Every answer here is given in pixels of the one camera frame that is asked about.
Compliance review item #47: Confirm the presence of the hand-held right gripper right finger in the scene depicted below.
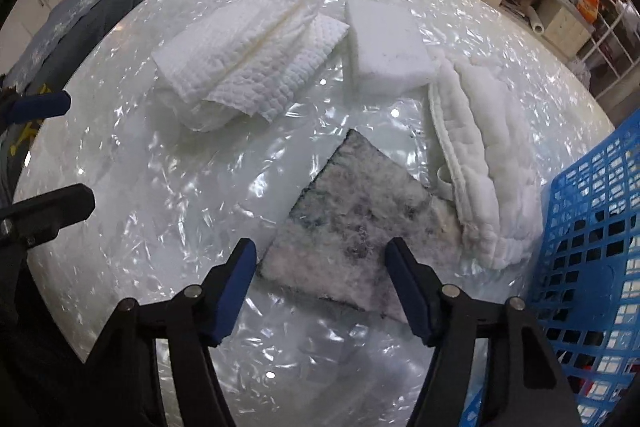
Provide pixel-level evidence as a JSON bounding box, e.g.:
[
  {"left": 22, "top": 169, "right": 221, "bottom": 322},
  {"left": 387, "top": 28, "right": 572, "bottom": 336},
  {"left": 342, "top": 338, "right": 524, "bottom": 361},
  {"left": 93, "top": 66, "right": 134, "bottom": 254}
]
[{"left": 387, "top": 236, "right": 584, "bottom": 427}]

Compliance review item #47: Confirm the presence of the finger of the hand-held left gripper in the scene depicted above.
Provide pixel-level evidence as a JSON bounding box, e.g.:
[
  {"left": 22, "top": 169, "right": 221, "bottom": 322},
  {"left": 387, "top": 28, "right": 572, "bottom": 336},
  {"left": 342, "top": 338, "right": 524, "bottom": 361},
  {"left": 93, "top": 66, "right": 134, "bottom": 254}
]
[
  {"left": 0, "top": 89, "right": 72, "bottom": 126},
  {"left": 0, "top": 184, "right": 96, "bottom": 254}
]

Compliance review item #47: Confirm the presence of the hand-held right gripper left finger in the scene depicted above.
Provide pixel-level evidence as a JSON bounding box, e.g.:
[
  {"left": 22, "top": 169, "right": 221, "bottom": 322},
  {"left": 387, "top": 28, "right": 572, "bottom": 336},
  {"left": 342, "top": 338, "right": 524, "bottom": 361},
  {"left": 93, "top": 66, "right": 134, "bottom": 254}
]
[{"left": 82, "top": 237, "right": 258, "bottom": 427}]

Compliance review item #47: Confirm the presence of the grey felt pad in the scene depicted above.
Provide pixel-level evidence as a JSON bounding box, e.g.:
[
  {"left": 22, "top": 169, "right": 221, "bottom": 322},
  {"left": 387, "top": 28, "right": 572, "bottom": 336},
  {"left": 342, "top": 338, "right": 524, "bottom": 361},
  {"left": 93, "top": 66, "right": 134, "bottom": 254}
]
[{"left": 255, "top": 129, "right": 462, "bottom": 326}]

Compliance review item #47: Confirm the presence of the blue plastic basket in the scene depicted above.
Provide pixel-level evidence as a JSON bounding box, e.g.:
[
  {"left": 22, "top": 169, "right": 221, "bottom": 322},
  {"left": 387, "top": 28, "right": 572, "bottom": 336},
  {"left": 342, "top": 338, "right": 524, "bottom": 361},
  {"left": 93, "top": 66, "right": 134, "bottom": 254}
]
[{"left": 462, "top": 106, "right": 640, "bottom": 427}]

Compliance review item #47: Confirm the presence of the chair with blue-grey cover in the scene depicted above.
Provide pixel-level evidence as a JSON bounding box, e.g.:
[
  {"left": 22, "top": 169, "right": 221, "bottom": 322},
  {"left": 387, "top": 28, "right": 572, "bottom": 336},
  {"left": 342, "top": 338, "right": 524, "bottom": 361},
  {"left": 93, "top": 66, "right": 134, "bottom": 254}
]
[{"left": 0, "top": 0, "right": 159, "bottom": 128}]

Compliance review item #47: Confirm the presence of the white quilted cloth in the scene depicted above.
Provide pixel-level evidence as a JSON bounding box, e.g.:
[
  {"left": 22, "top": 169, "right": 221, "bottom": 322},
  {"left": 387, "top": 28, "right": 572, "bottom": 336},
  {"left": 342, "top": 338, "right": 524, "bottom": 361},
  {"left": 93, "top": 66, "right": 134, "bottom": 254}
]
[{"left": 426, "top": 46, "right": 547, "bottom": 271}]

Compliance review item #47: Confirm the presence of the white textured folded towel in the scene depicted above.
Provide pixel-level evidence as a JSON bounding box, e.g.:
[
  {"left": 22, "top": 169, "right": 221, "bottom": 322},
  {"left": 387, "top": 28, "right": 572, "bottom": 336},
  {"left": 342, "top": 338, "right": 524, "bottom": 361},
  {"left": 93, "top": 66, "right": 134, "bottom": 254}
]
[{"left": 150, "top": 0, "right": 351, "bottom": 132}]

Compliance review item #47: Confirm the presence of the white folded square cloth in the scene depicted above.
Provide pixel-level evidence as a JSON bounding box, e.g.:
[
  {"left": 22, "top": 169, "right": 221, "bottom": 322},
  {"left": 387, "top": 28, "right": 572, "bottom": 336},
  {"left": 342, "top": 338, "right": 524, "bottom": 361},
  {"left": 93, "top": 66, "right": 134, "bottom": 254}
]
[{"left": 344, "top": 0, "right": 442, "bottom": 96}]

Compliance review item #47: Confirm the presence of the white paper roll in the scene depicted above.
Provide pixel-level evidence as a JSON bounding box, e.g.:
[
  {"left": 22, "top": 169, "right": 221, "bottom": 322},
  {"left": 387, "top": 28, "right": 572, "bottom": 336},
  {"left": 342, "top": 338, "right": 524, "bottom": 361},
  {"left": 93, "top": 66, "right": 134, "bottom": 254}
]
[{"left": 519, "top": 1, "right": 547, "bottom": 34}]

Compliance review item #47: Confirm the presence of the white open shelf unit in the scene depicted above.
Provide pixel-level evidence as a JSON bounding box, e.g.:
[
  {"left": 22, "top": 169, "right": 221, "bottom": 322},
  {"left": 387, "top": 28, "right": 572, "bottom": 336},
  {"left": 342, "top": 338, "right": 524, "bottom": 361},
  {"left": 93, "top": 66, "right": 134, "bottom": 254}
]
[{"left": 500, "top": 0, "right": 640, "bottom": 118}]

